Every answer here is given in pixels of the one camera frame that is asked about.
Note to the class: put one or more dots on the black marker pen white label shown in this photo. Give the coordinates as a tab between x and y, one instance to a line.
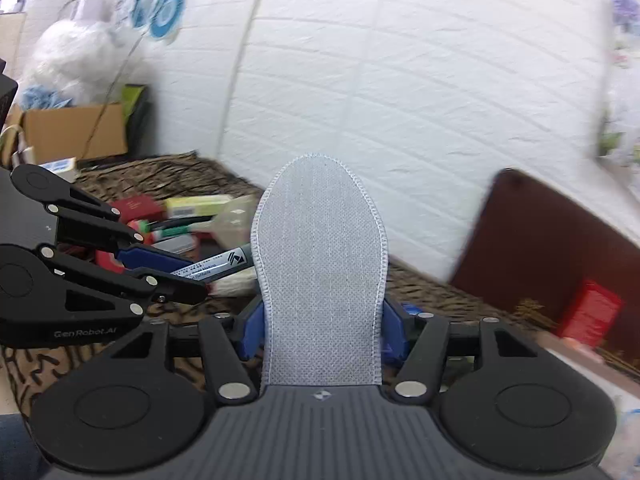
215	263

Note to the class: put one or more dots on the plain white small box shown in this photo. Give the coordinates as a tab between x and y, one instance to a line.
24	156

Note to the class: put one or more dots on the large red box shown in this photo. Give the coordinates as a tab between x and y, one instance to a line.
590	312

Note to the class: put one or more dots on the white box blue label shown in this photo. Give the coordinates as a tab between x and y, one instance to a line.
60	166

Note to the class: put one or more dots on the black green bag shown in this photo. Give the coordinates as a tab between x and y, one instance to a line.
135	110

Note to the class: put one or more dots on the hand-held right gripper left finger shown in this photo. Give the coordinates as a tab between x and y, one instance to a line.
254	332

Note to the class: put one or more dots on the white fabric insole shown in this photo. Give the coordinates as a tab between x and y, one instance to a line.
320	260

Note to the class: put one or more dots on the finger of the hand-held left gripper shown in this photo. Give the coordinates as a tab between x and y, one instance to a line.
150	259
175	290

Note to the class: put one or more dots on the person's denim leg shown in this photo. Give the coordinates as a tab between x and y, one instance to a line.
15	445

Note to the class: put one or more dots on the green red pen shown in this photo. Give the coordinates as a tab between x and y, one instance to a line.
170	233

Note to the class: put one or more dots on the yellow-green long box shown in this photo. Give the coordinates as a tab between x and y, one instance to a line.
195	205

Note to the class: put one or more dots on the purple flower wall decoration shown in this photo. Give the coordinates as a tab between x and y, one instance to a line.
625	10

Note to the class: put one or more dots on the light blue cloth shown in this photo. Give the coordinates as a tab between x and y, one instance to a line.
42	97

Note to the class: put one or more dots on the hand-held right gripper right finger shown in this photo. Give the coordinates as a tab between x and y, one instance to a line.
392	330

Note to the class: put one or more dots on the brown headboard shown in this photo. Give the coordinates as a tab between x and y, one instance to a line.
525	240

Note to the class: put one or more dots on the white plastic bag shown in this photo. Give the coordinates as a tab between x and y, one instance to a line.
75	60

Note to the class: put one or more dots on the brown cardboard box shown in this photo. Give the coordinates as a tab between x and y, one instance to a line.
65	132

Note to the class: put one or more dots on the leopard print blanket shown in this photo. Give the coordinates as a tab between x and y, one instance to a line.
425	287

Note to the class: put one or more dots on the small red box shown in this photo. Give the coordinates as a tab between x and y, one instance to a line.
137	208

